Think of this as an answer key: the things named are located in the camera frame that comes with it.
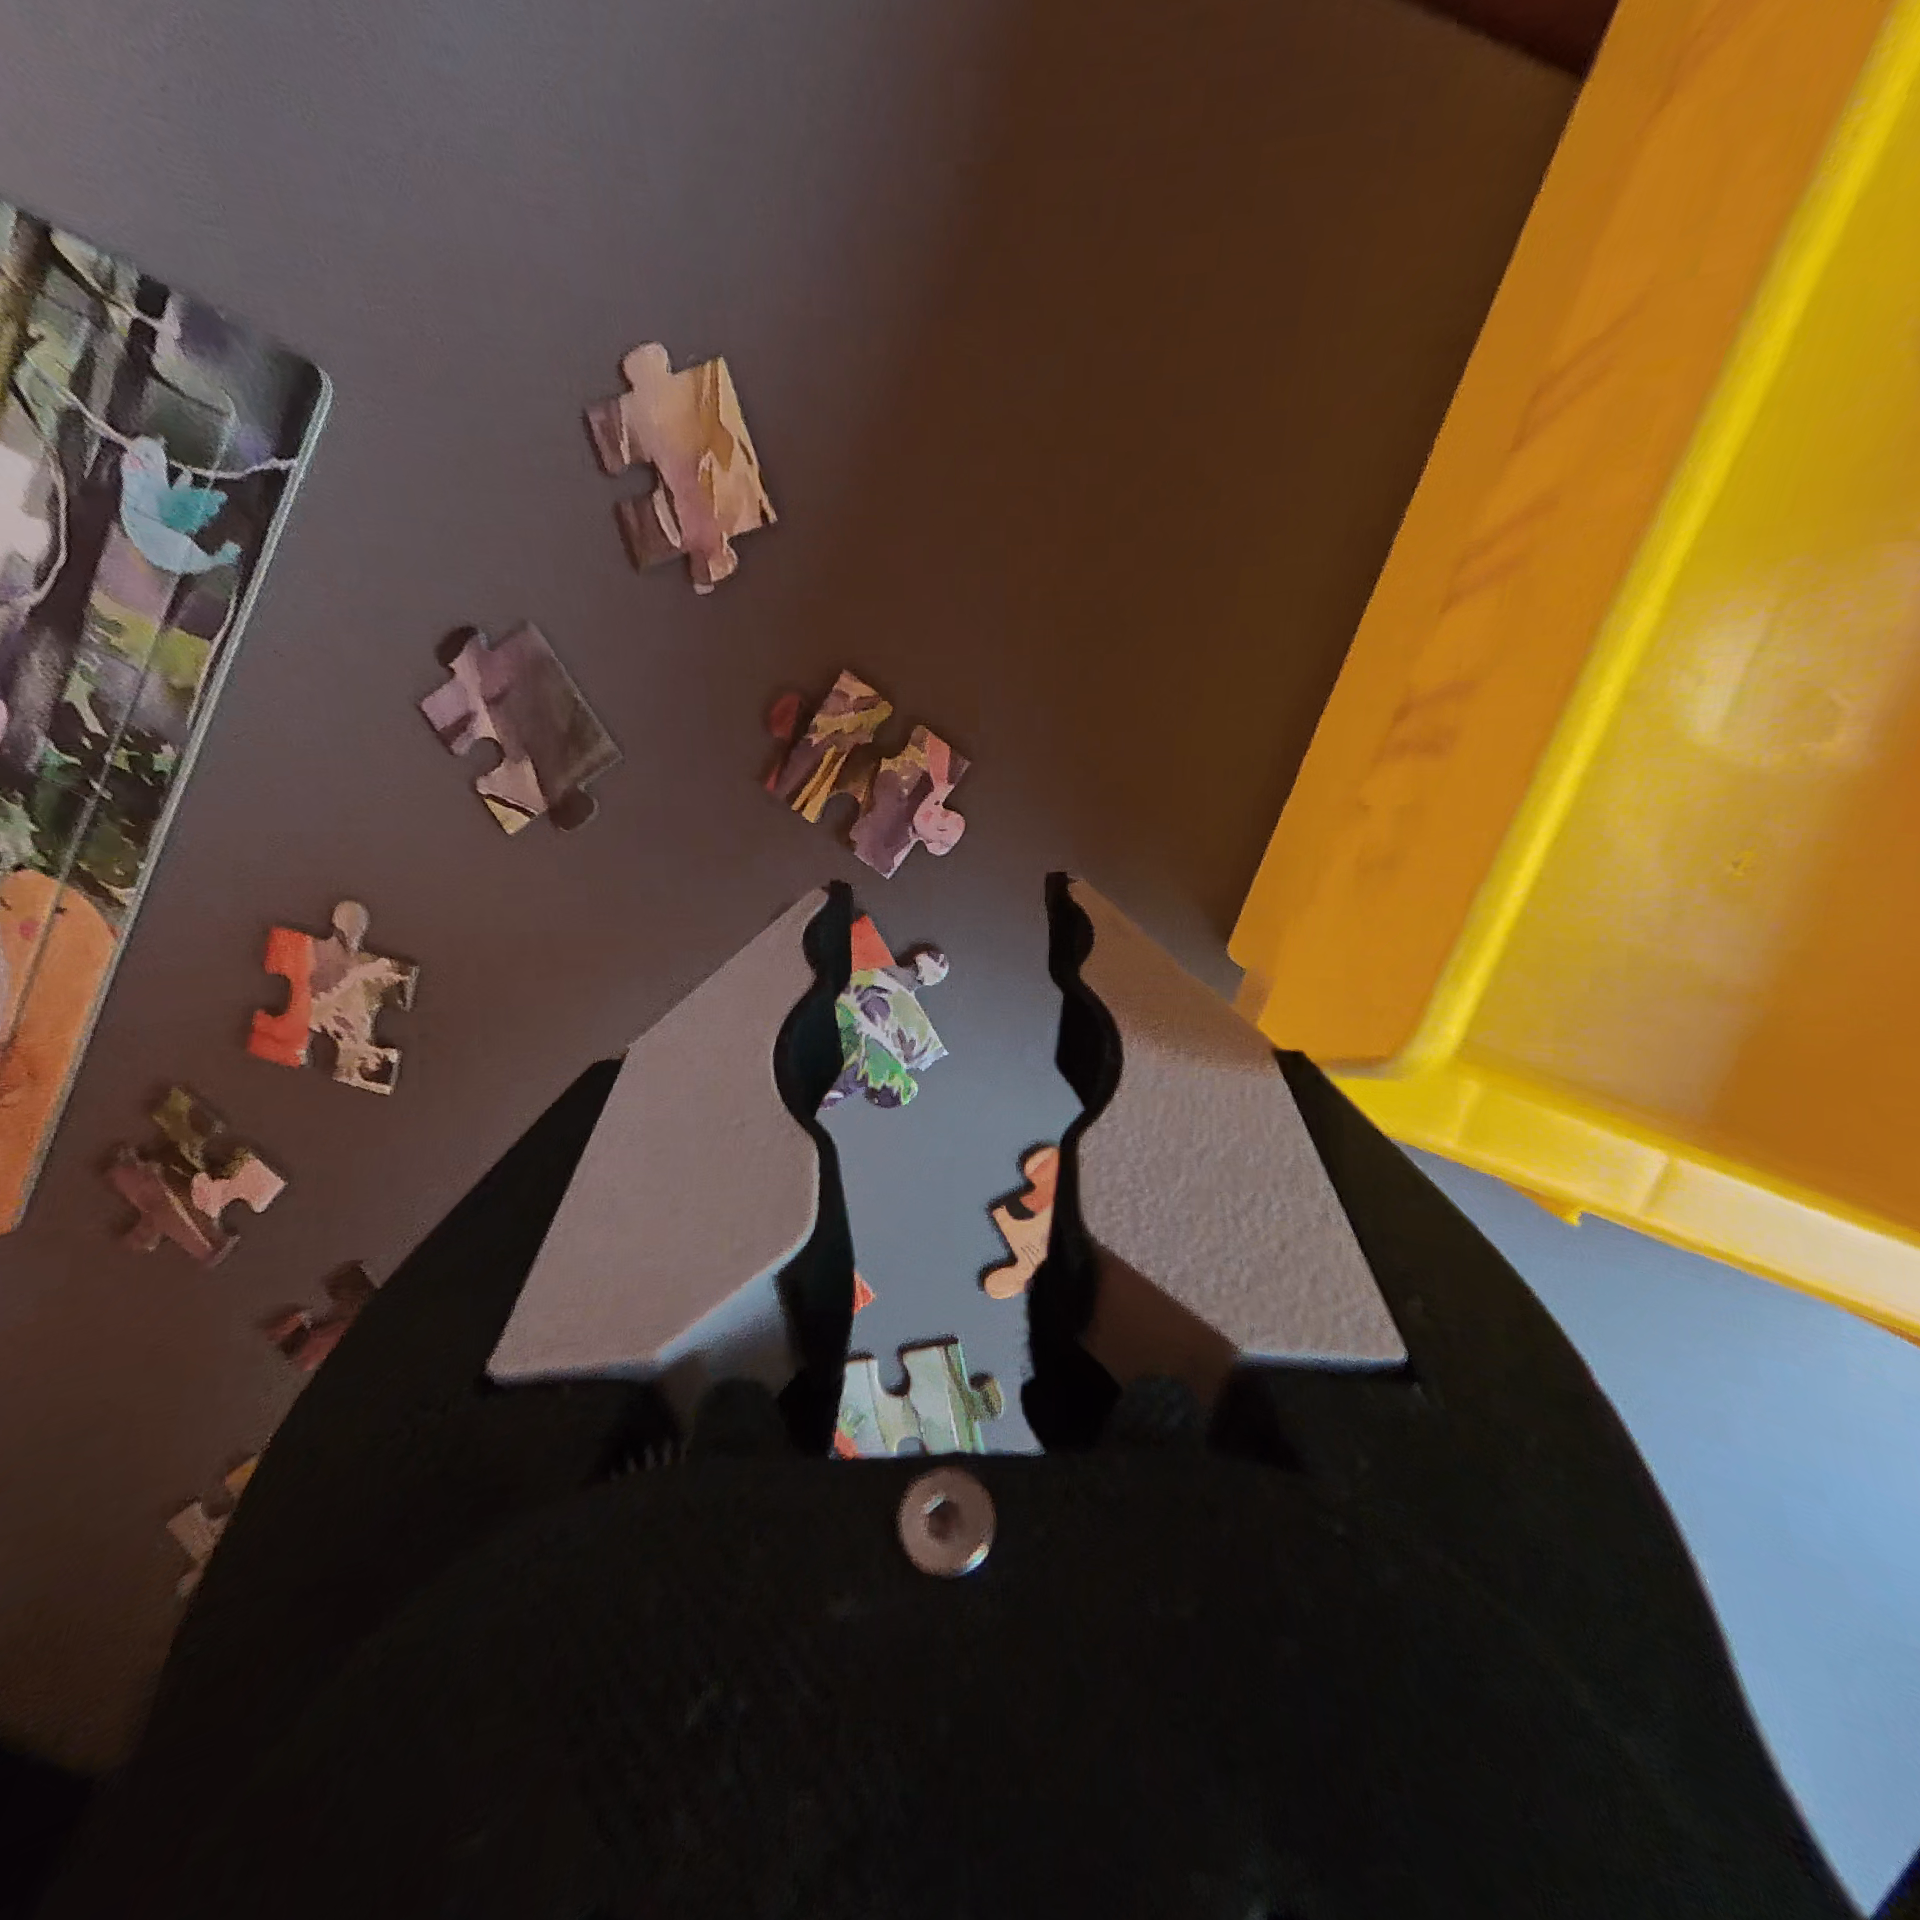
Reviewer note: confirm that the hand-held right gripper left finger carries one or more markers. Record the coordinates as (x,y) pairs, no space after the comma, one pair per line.
(676,1200)

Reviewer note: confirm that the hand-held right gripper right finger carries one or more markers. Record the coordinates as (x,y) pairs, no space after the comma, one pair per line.
(1230,1200)

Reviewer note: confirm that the green purple jigsaw piece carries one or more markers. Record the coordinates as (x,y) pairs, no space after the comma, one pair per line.
(885,1026)

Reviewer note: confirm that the yellow plastic bin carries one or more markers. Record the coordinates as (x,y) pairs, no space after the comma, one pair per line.
(1651,751)

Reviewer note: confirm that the puzzle pieces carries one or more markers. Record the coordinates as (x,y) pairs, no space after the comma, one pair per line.
(692,480)

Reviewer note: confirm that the jigsaw puzzle board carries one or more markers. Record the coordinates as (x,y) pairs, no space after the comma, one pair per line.
(121,599)

